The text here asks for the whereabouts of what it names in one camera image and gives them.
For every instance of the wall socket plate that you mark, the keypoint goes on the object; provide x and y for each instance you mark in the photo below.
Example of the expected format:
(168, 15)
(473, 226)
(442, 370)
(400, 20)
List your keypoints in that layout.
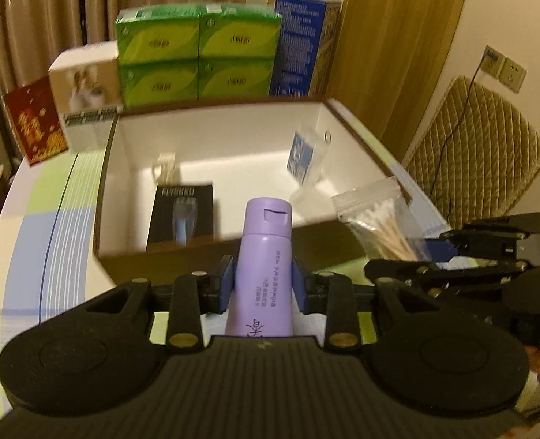
(492, 60)
(512, 75)

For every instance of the clear packet with blue label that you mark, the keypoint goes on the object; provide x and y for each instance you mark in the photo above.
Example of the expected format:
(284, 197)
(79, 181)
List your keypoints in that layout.
(299, 155)

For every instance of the cotton swab bag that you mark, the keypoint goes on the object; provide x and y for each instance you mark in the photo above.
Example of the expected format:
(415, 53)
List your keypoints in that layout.
(379, 224)

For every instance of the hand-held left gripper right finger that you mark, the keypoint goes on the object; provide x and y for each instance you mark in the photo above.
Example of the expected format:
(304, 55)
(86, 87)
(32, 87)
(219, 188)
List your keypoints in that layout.
(299, 289)

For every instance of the white product box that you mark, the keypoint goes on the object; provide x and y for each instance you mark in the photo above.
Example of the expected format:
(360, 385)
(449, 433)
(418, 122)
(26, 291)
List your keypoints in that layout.
(87, 91)

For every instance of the black shaver packet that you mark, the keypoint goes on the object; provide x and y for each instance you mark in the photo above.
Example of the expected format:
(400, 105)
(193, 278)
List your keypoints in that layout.
(181, 219)

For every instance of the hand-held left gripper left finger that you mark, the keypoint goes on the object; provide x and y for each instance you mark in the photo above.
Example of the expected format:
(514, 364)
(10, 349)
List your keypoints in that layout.
(226, 283)

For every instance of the tall blue box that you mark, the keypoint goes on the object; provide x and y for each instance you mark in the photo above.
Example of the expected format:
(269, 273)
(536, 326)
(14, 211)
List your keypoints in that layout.
(297, 41)

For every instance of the brown cardboard box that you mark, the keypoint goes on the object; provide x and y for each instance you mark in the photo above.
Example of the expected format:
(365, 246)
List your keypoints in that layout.
(334, 242)

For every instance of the purple tube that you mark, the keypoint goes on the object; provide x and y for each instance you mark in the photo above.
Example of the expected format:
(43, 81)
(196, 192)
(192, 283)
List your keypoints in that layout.
(261, 256)

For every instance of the checked cloth desktop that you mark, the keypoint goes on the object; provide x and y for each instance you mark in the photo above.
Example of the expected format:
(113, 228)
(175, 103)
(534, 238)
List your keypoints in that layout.
(64, 238)

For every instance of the white ampoule strip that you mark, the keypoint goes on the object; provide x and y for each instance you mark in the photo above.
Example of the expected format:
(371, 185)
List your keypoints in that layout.
(165, 167)

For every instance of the quilted chair cushion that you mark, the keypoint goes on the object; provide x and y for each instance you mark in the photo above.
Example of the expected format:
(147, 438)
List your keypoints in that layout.
(480, 155)

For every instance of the red gold-print gift box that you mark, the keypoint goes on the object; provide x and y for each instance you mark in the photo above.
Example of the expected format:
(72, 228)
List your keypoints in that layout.
(34, 123)

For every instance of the wooden panel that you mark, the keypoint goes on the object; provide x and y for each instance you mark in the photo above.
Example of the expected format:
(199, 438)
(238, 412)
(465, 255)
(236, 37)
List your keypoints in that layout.
(398, 45)

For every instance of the beige curtain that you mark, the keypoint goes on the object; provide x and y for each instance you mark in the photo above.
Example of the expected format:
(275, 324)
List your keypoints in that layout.
(46, 9)

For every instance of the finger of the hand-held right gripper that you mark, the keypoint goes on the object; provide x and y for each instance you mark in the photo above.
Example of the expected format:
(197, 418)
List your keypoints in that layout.
(434, 274)
(494, 233)

